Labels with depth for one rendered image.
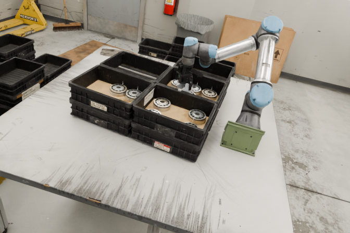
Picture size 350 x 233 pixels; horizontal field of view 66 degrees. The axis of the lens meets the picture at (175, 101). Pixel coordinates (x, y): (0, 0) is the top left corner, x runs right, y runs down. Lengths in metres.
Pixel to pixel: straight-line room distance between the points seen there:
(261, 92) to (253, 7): 3.03
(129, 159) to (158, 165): 0.15
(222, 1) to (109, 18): 1.90
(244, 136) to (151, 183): 0.59
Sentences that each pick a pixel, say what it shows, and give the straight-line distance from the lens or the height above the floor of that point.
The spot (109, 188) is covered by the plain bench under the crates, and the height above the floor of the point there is 0.70.
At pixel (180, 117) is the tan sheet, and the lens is 1.55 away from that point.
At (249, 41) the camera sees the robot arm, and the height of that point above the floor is 1.22.
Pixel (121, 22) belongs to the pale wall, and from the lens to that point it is 4.85.
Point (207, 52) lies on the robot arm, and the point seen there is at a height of 1.18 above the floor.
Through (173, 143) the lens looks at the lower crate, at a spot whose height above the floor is 0.78.
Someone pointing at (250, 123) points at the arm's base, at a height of 0.89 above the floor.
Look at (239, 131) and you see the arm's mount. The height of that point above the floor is 0.84.
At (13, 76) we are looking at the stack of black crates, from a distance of 2.62.
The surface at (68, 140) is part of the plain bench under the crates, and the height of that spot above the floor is 0.70.
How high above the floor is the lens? 1.71
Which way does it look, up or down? 32 degrees down
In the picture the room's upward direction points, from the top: 11 degrees clockwise
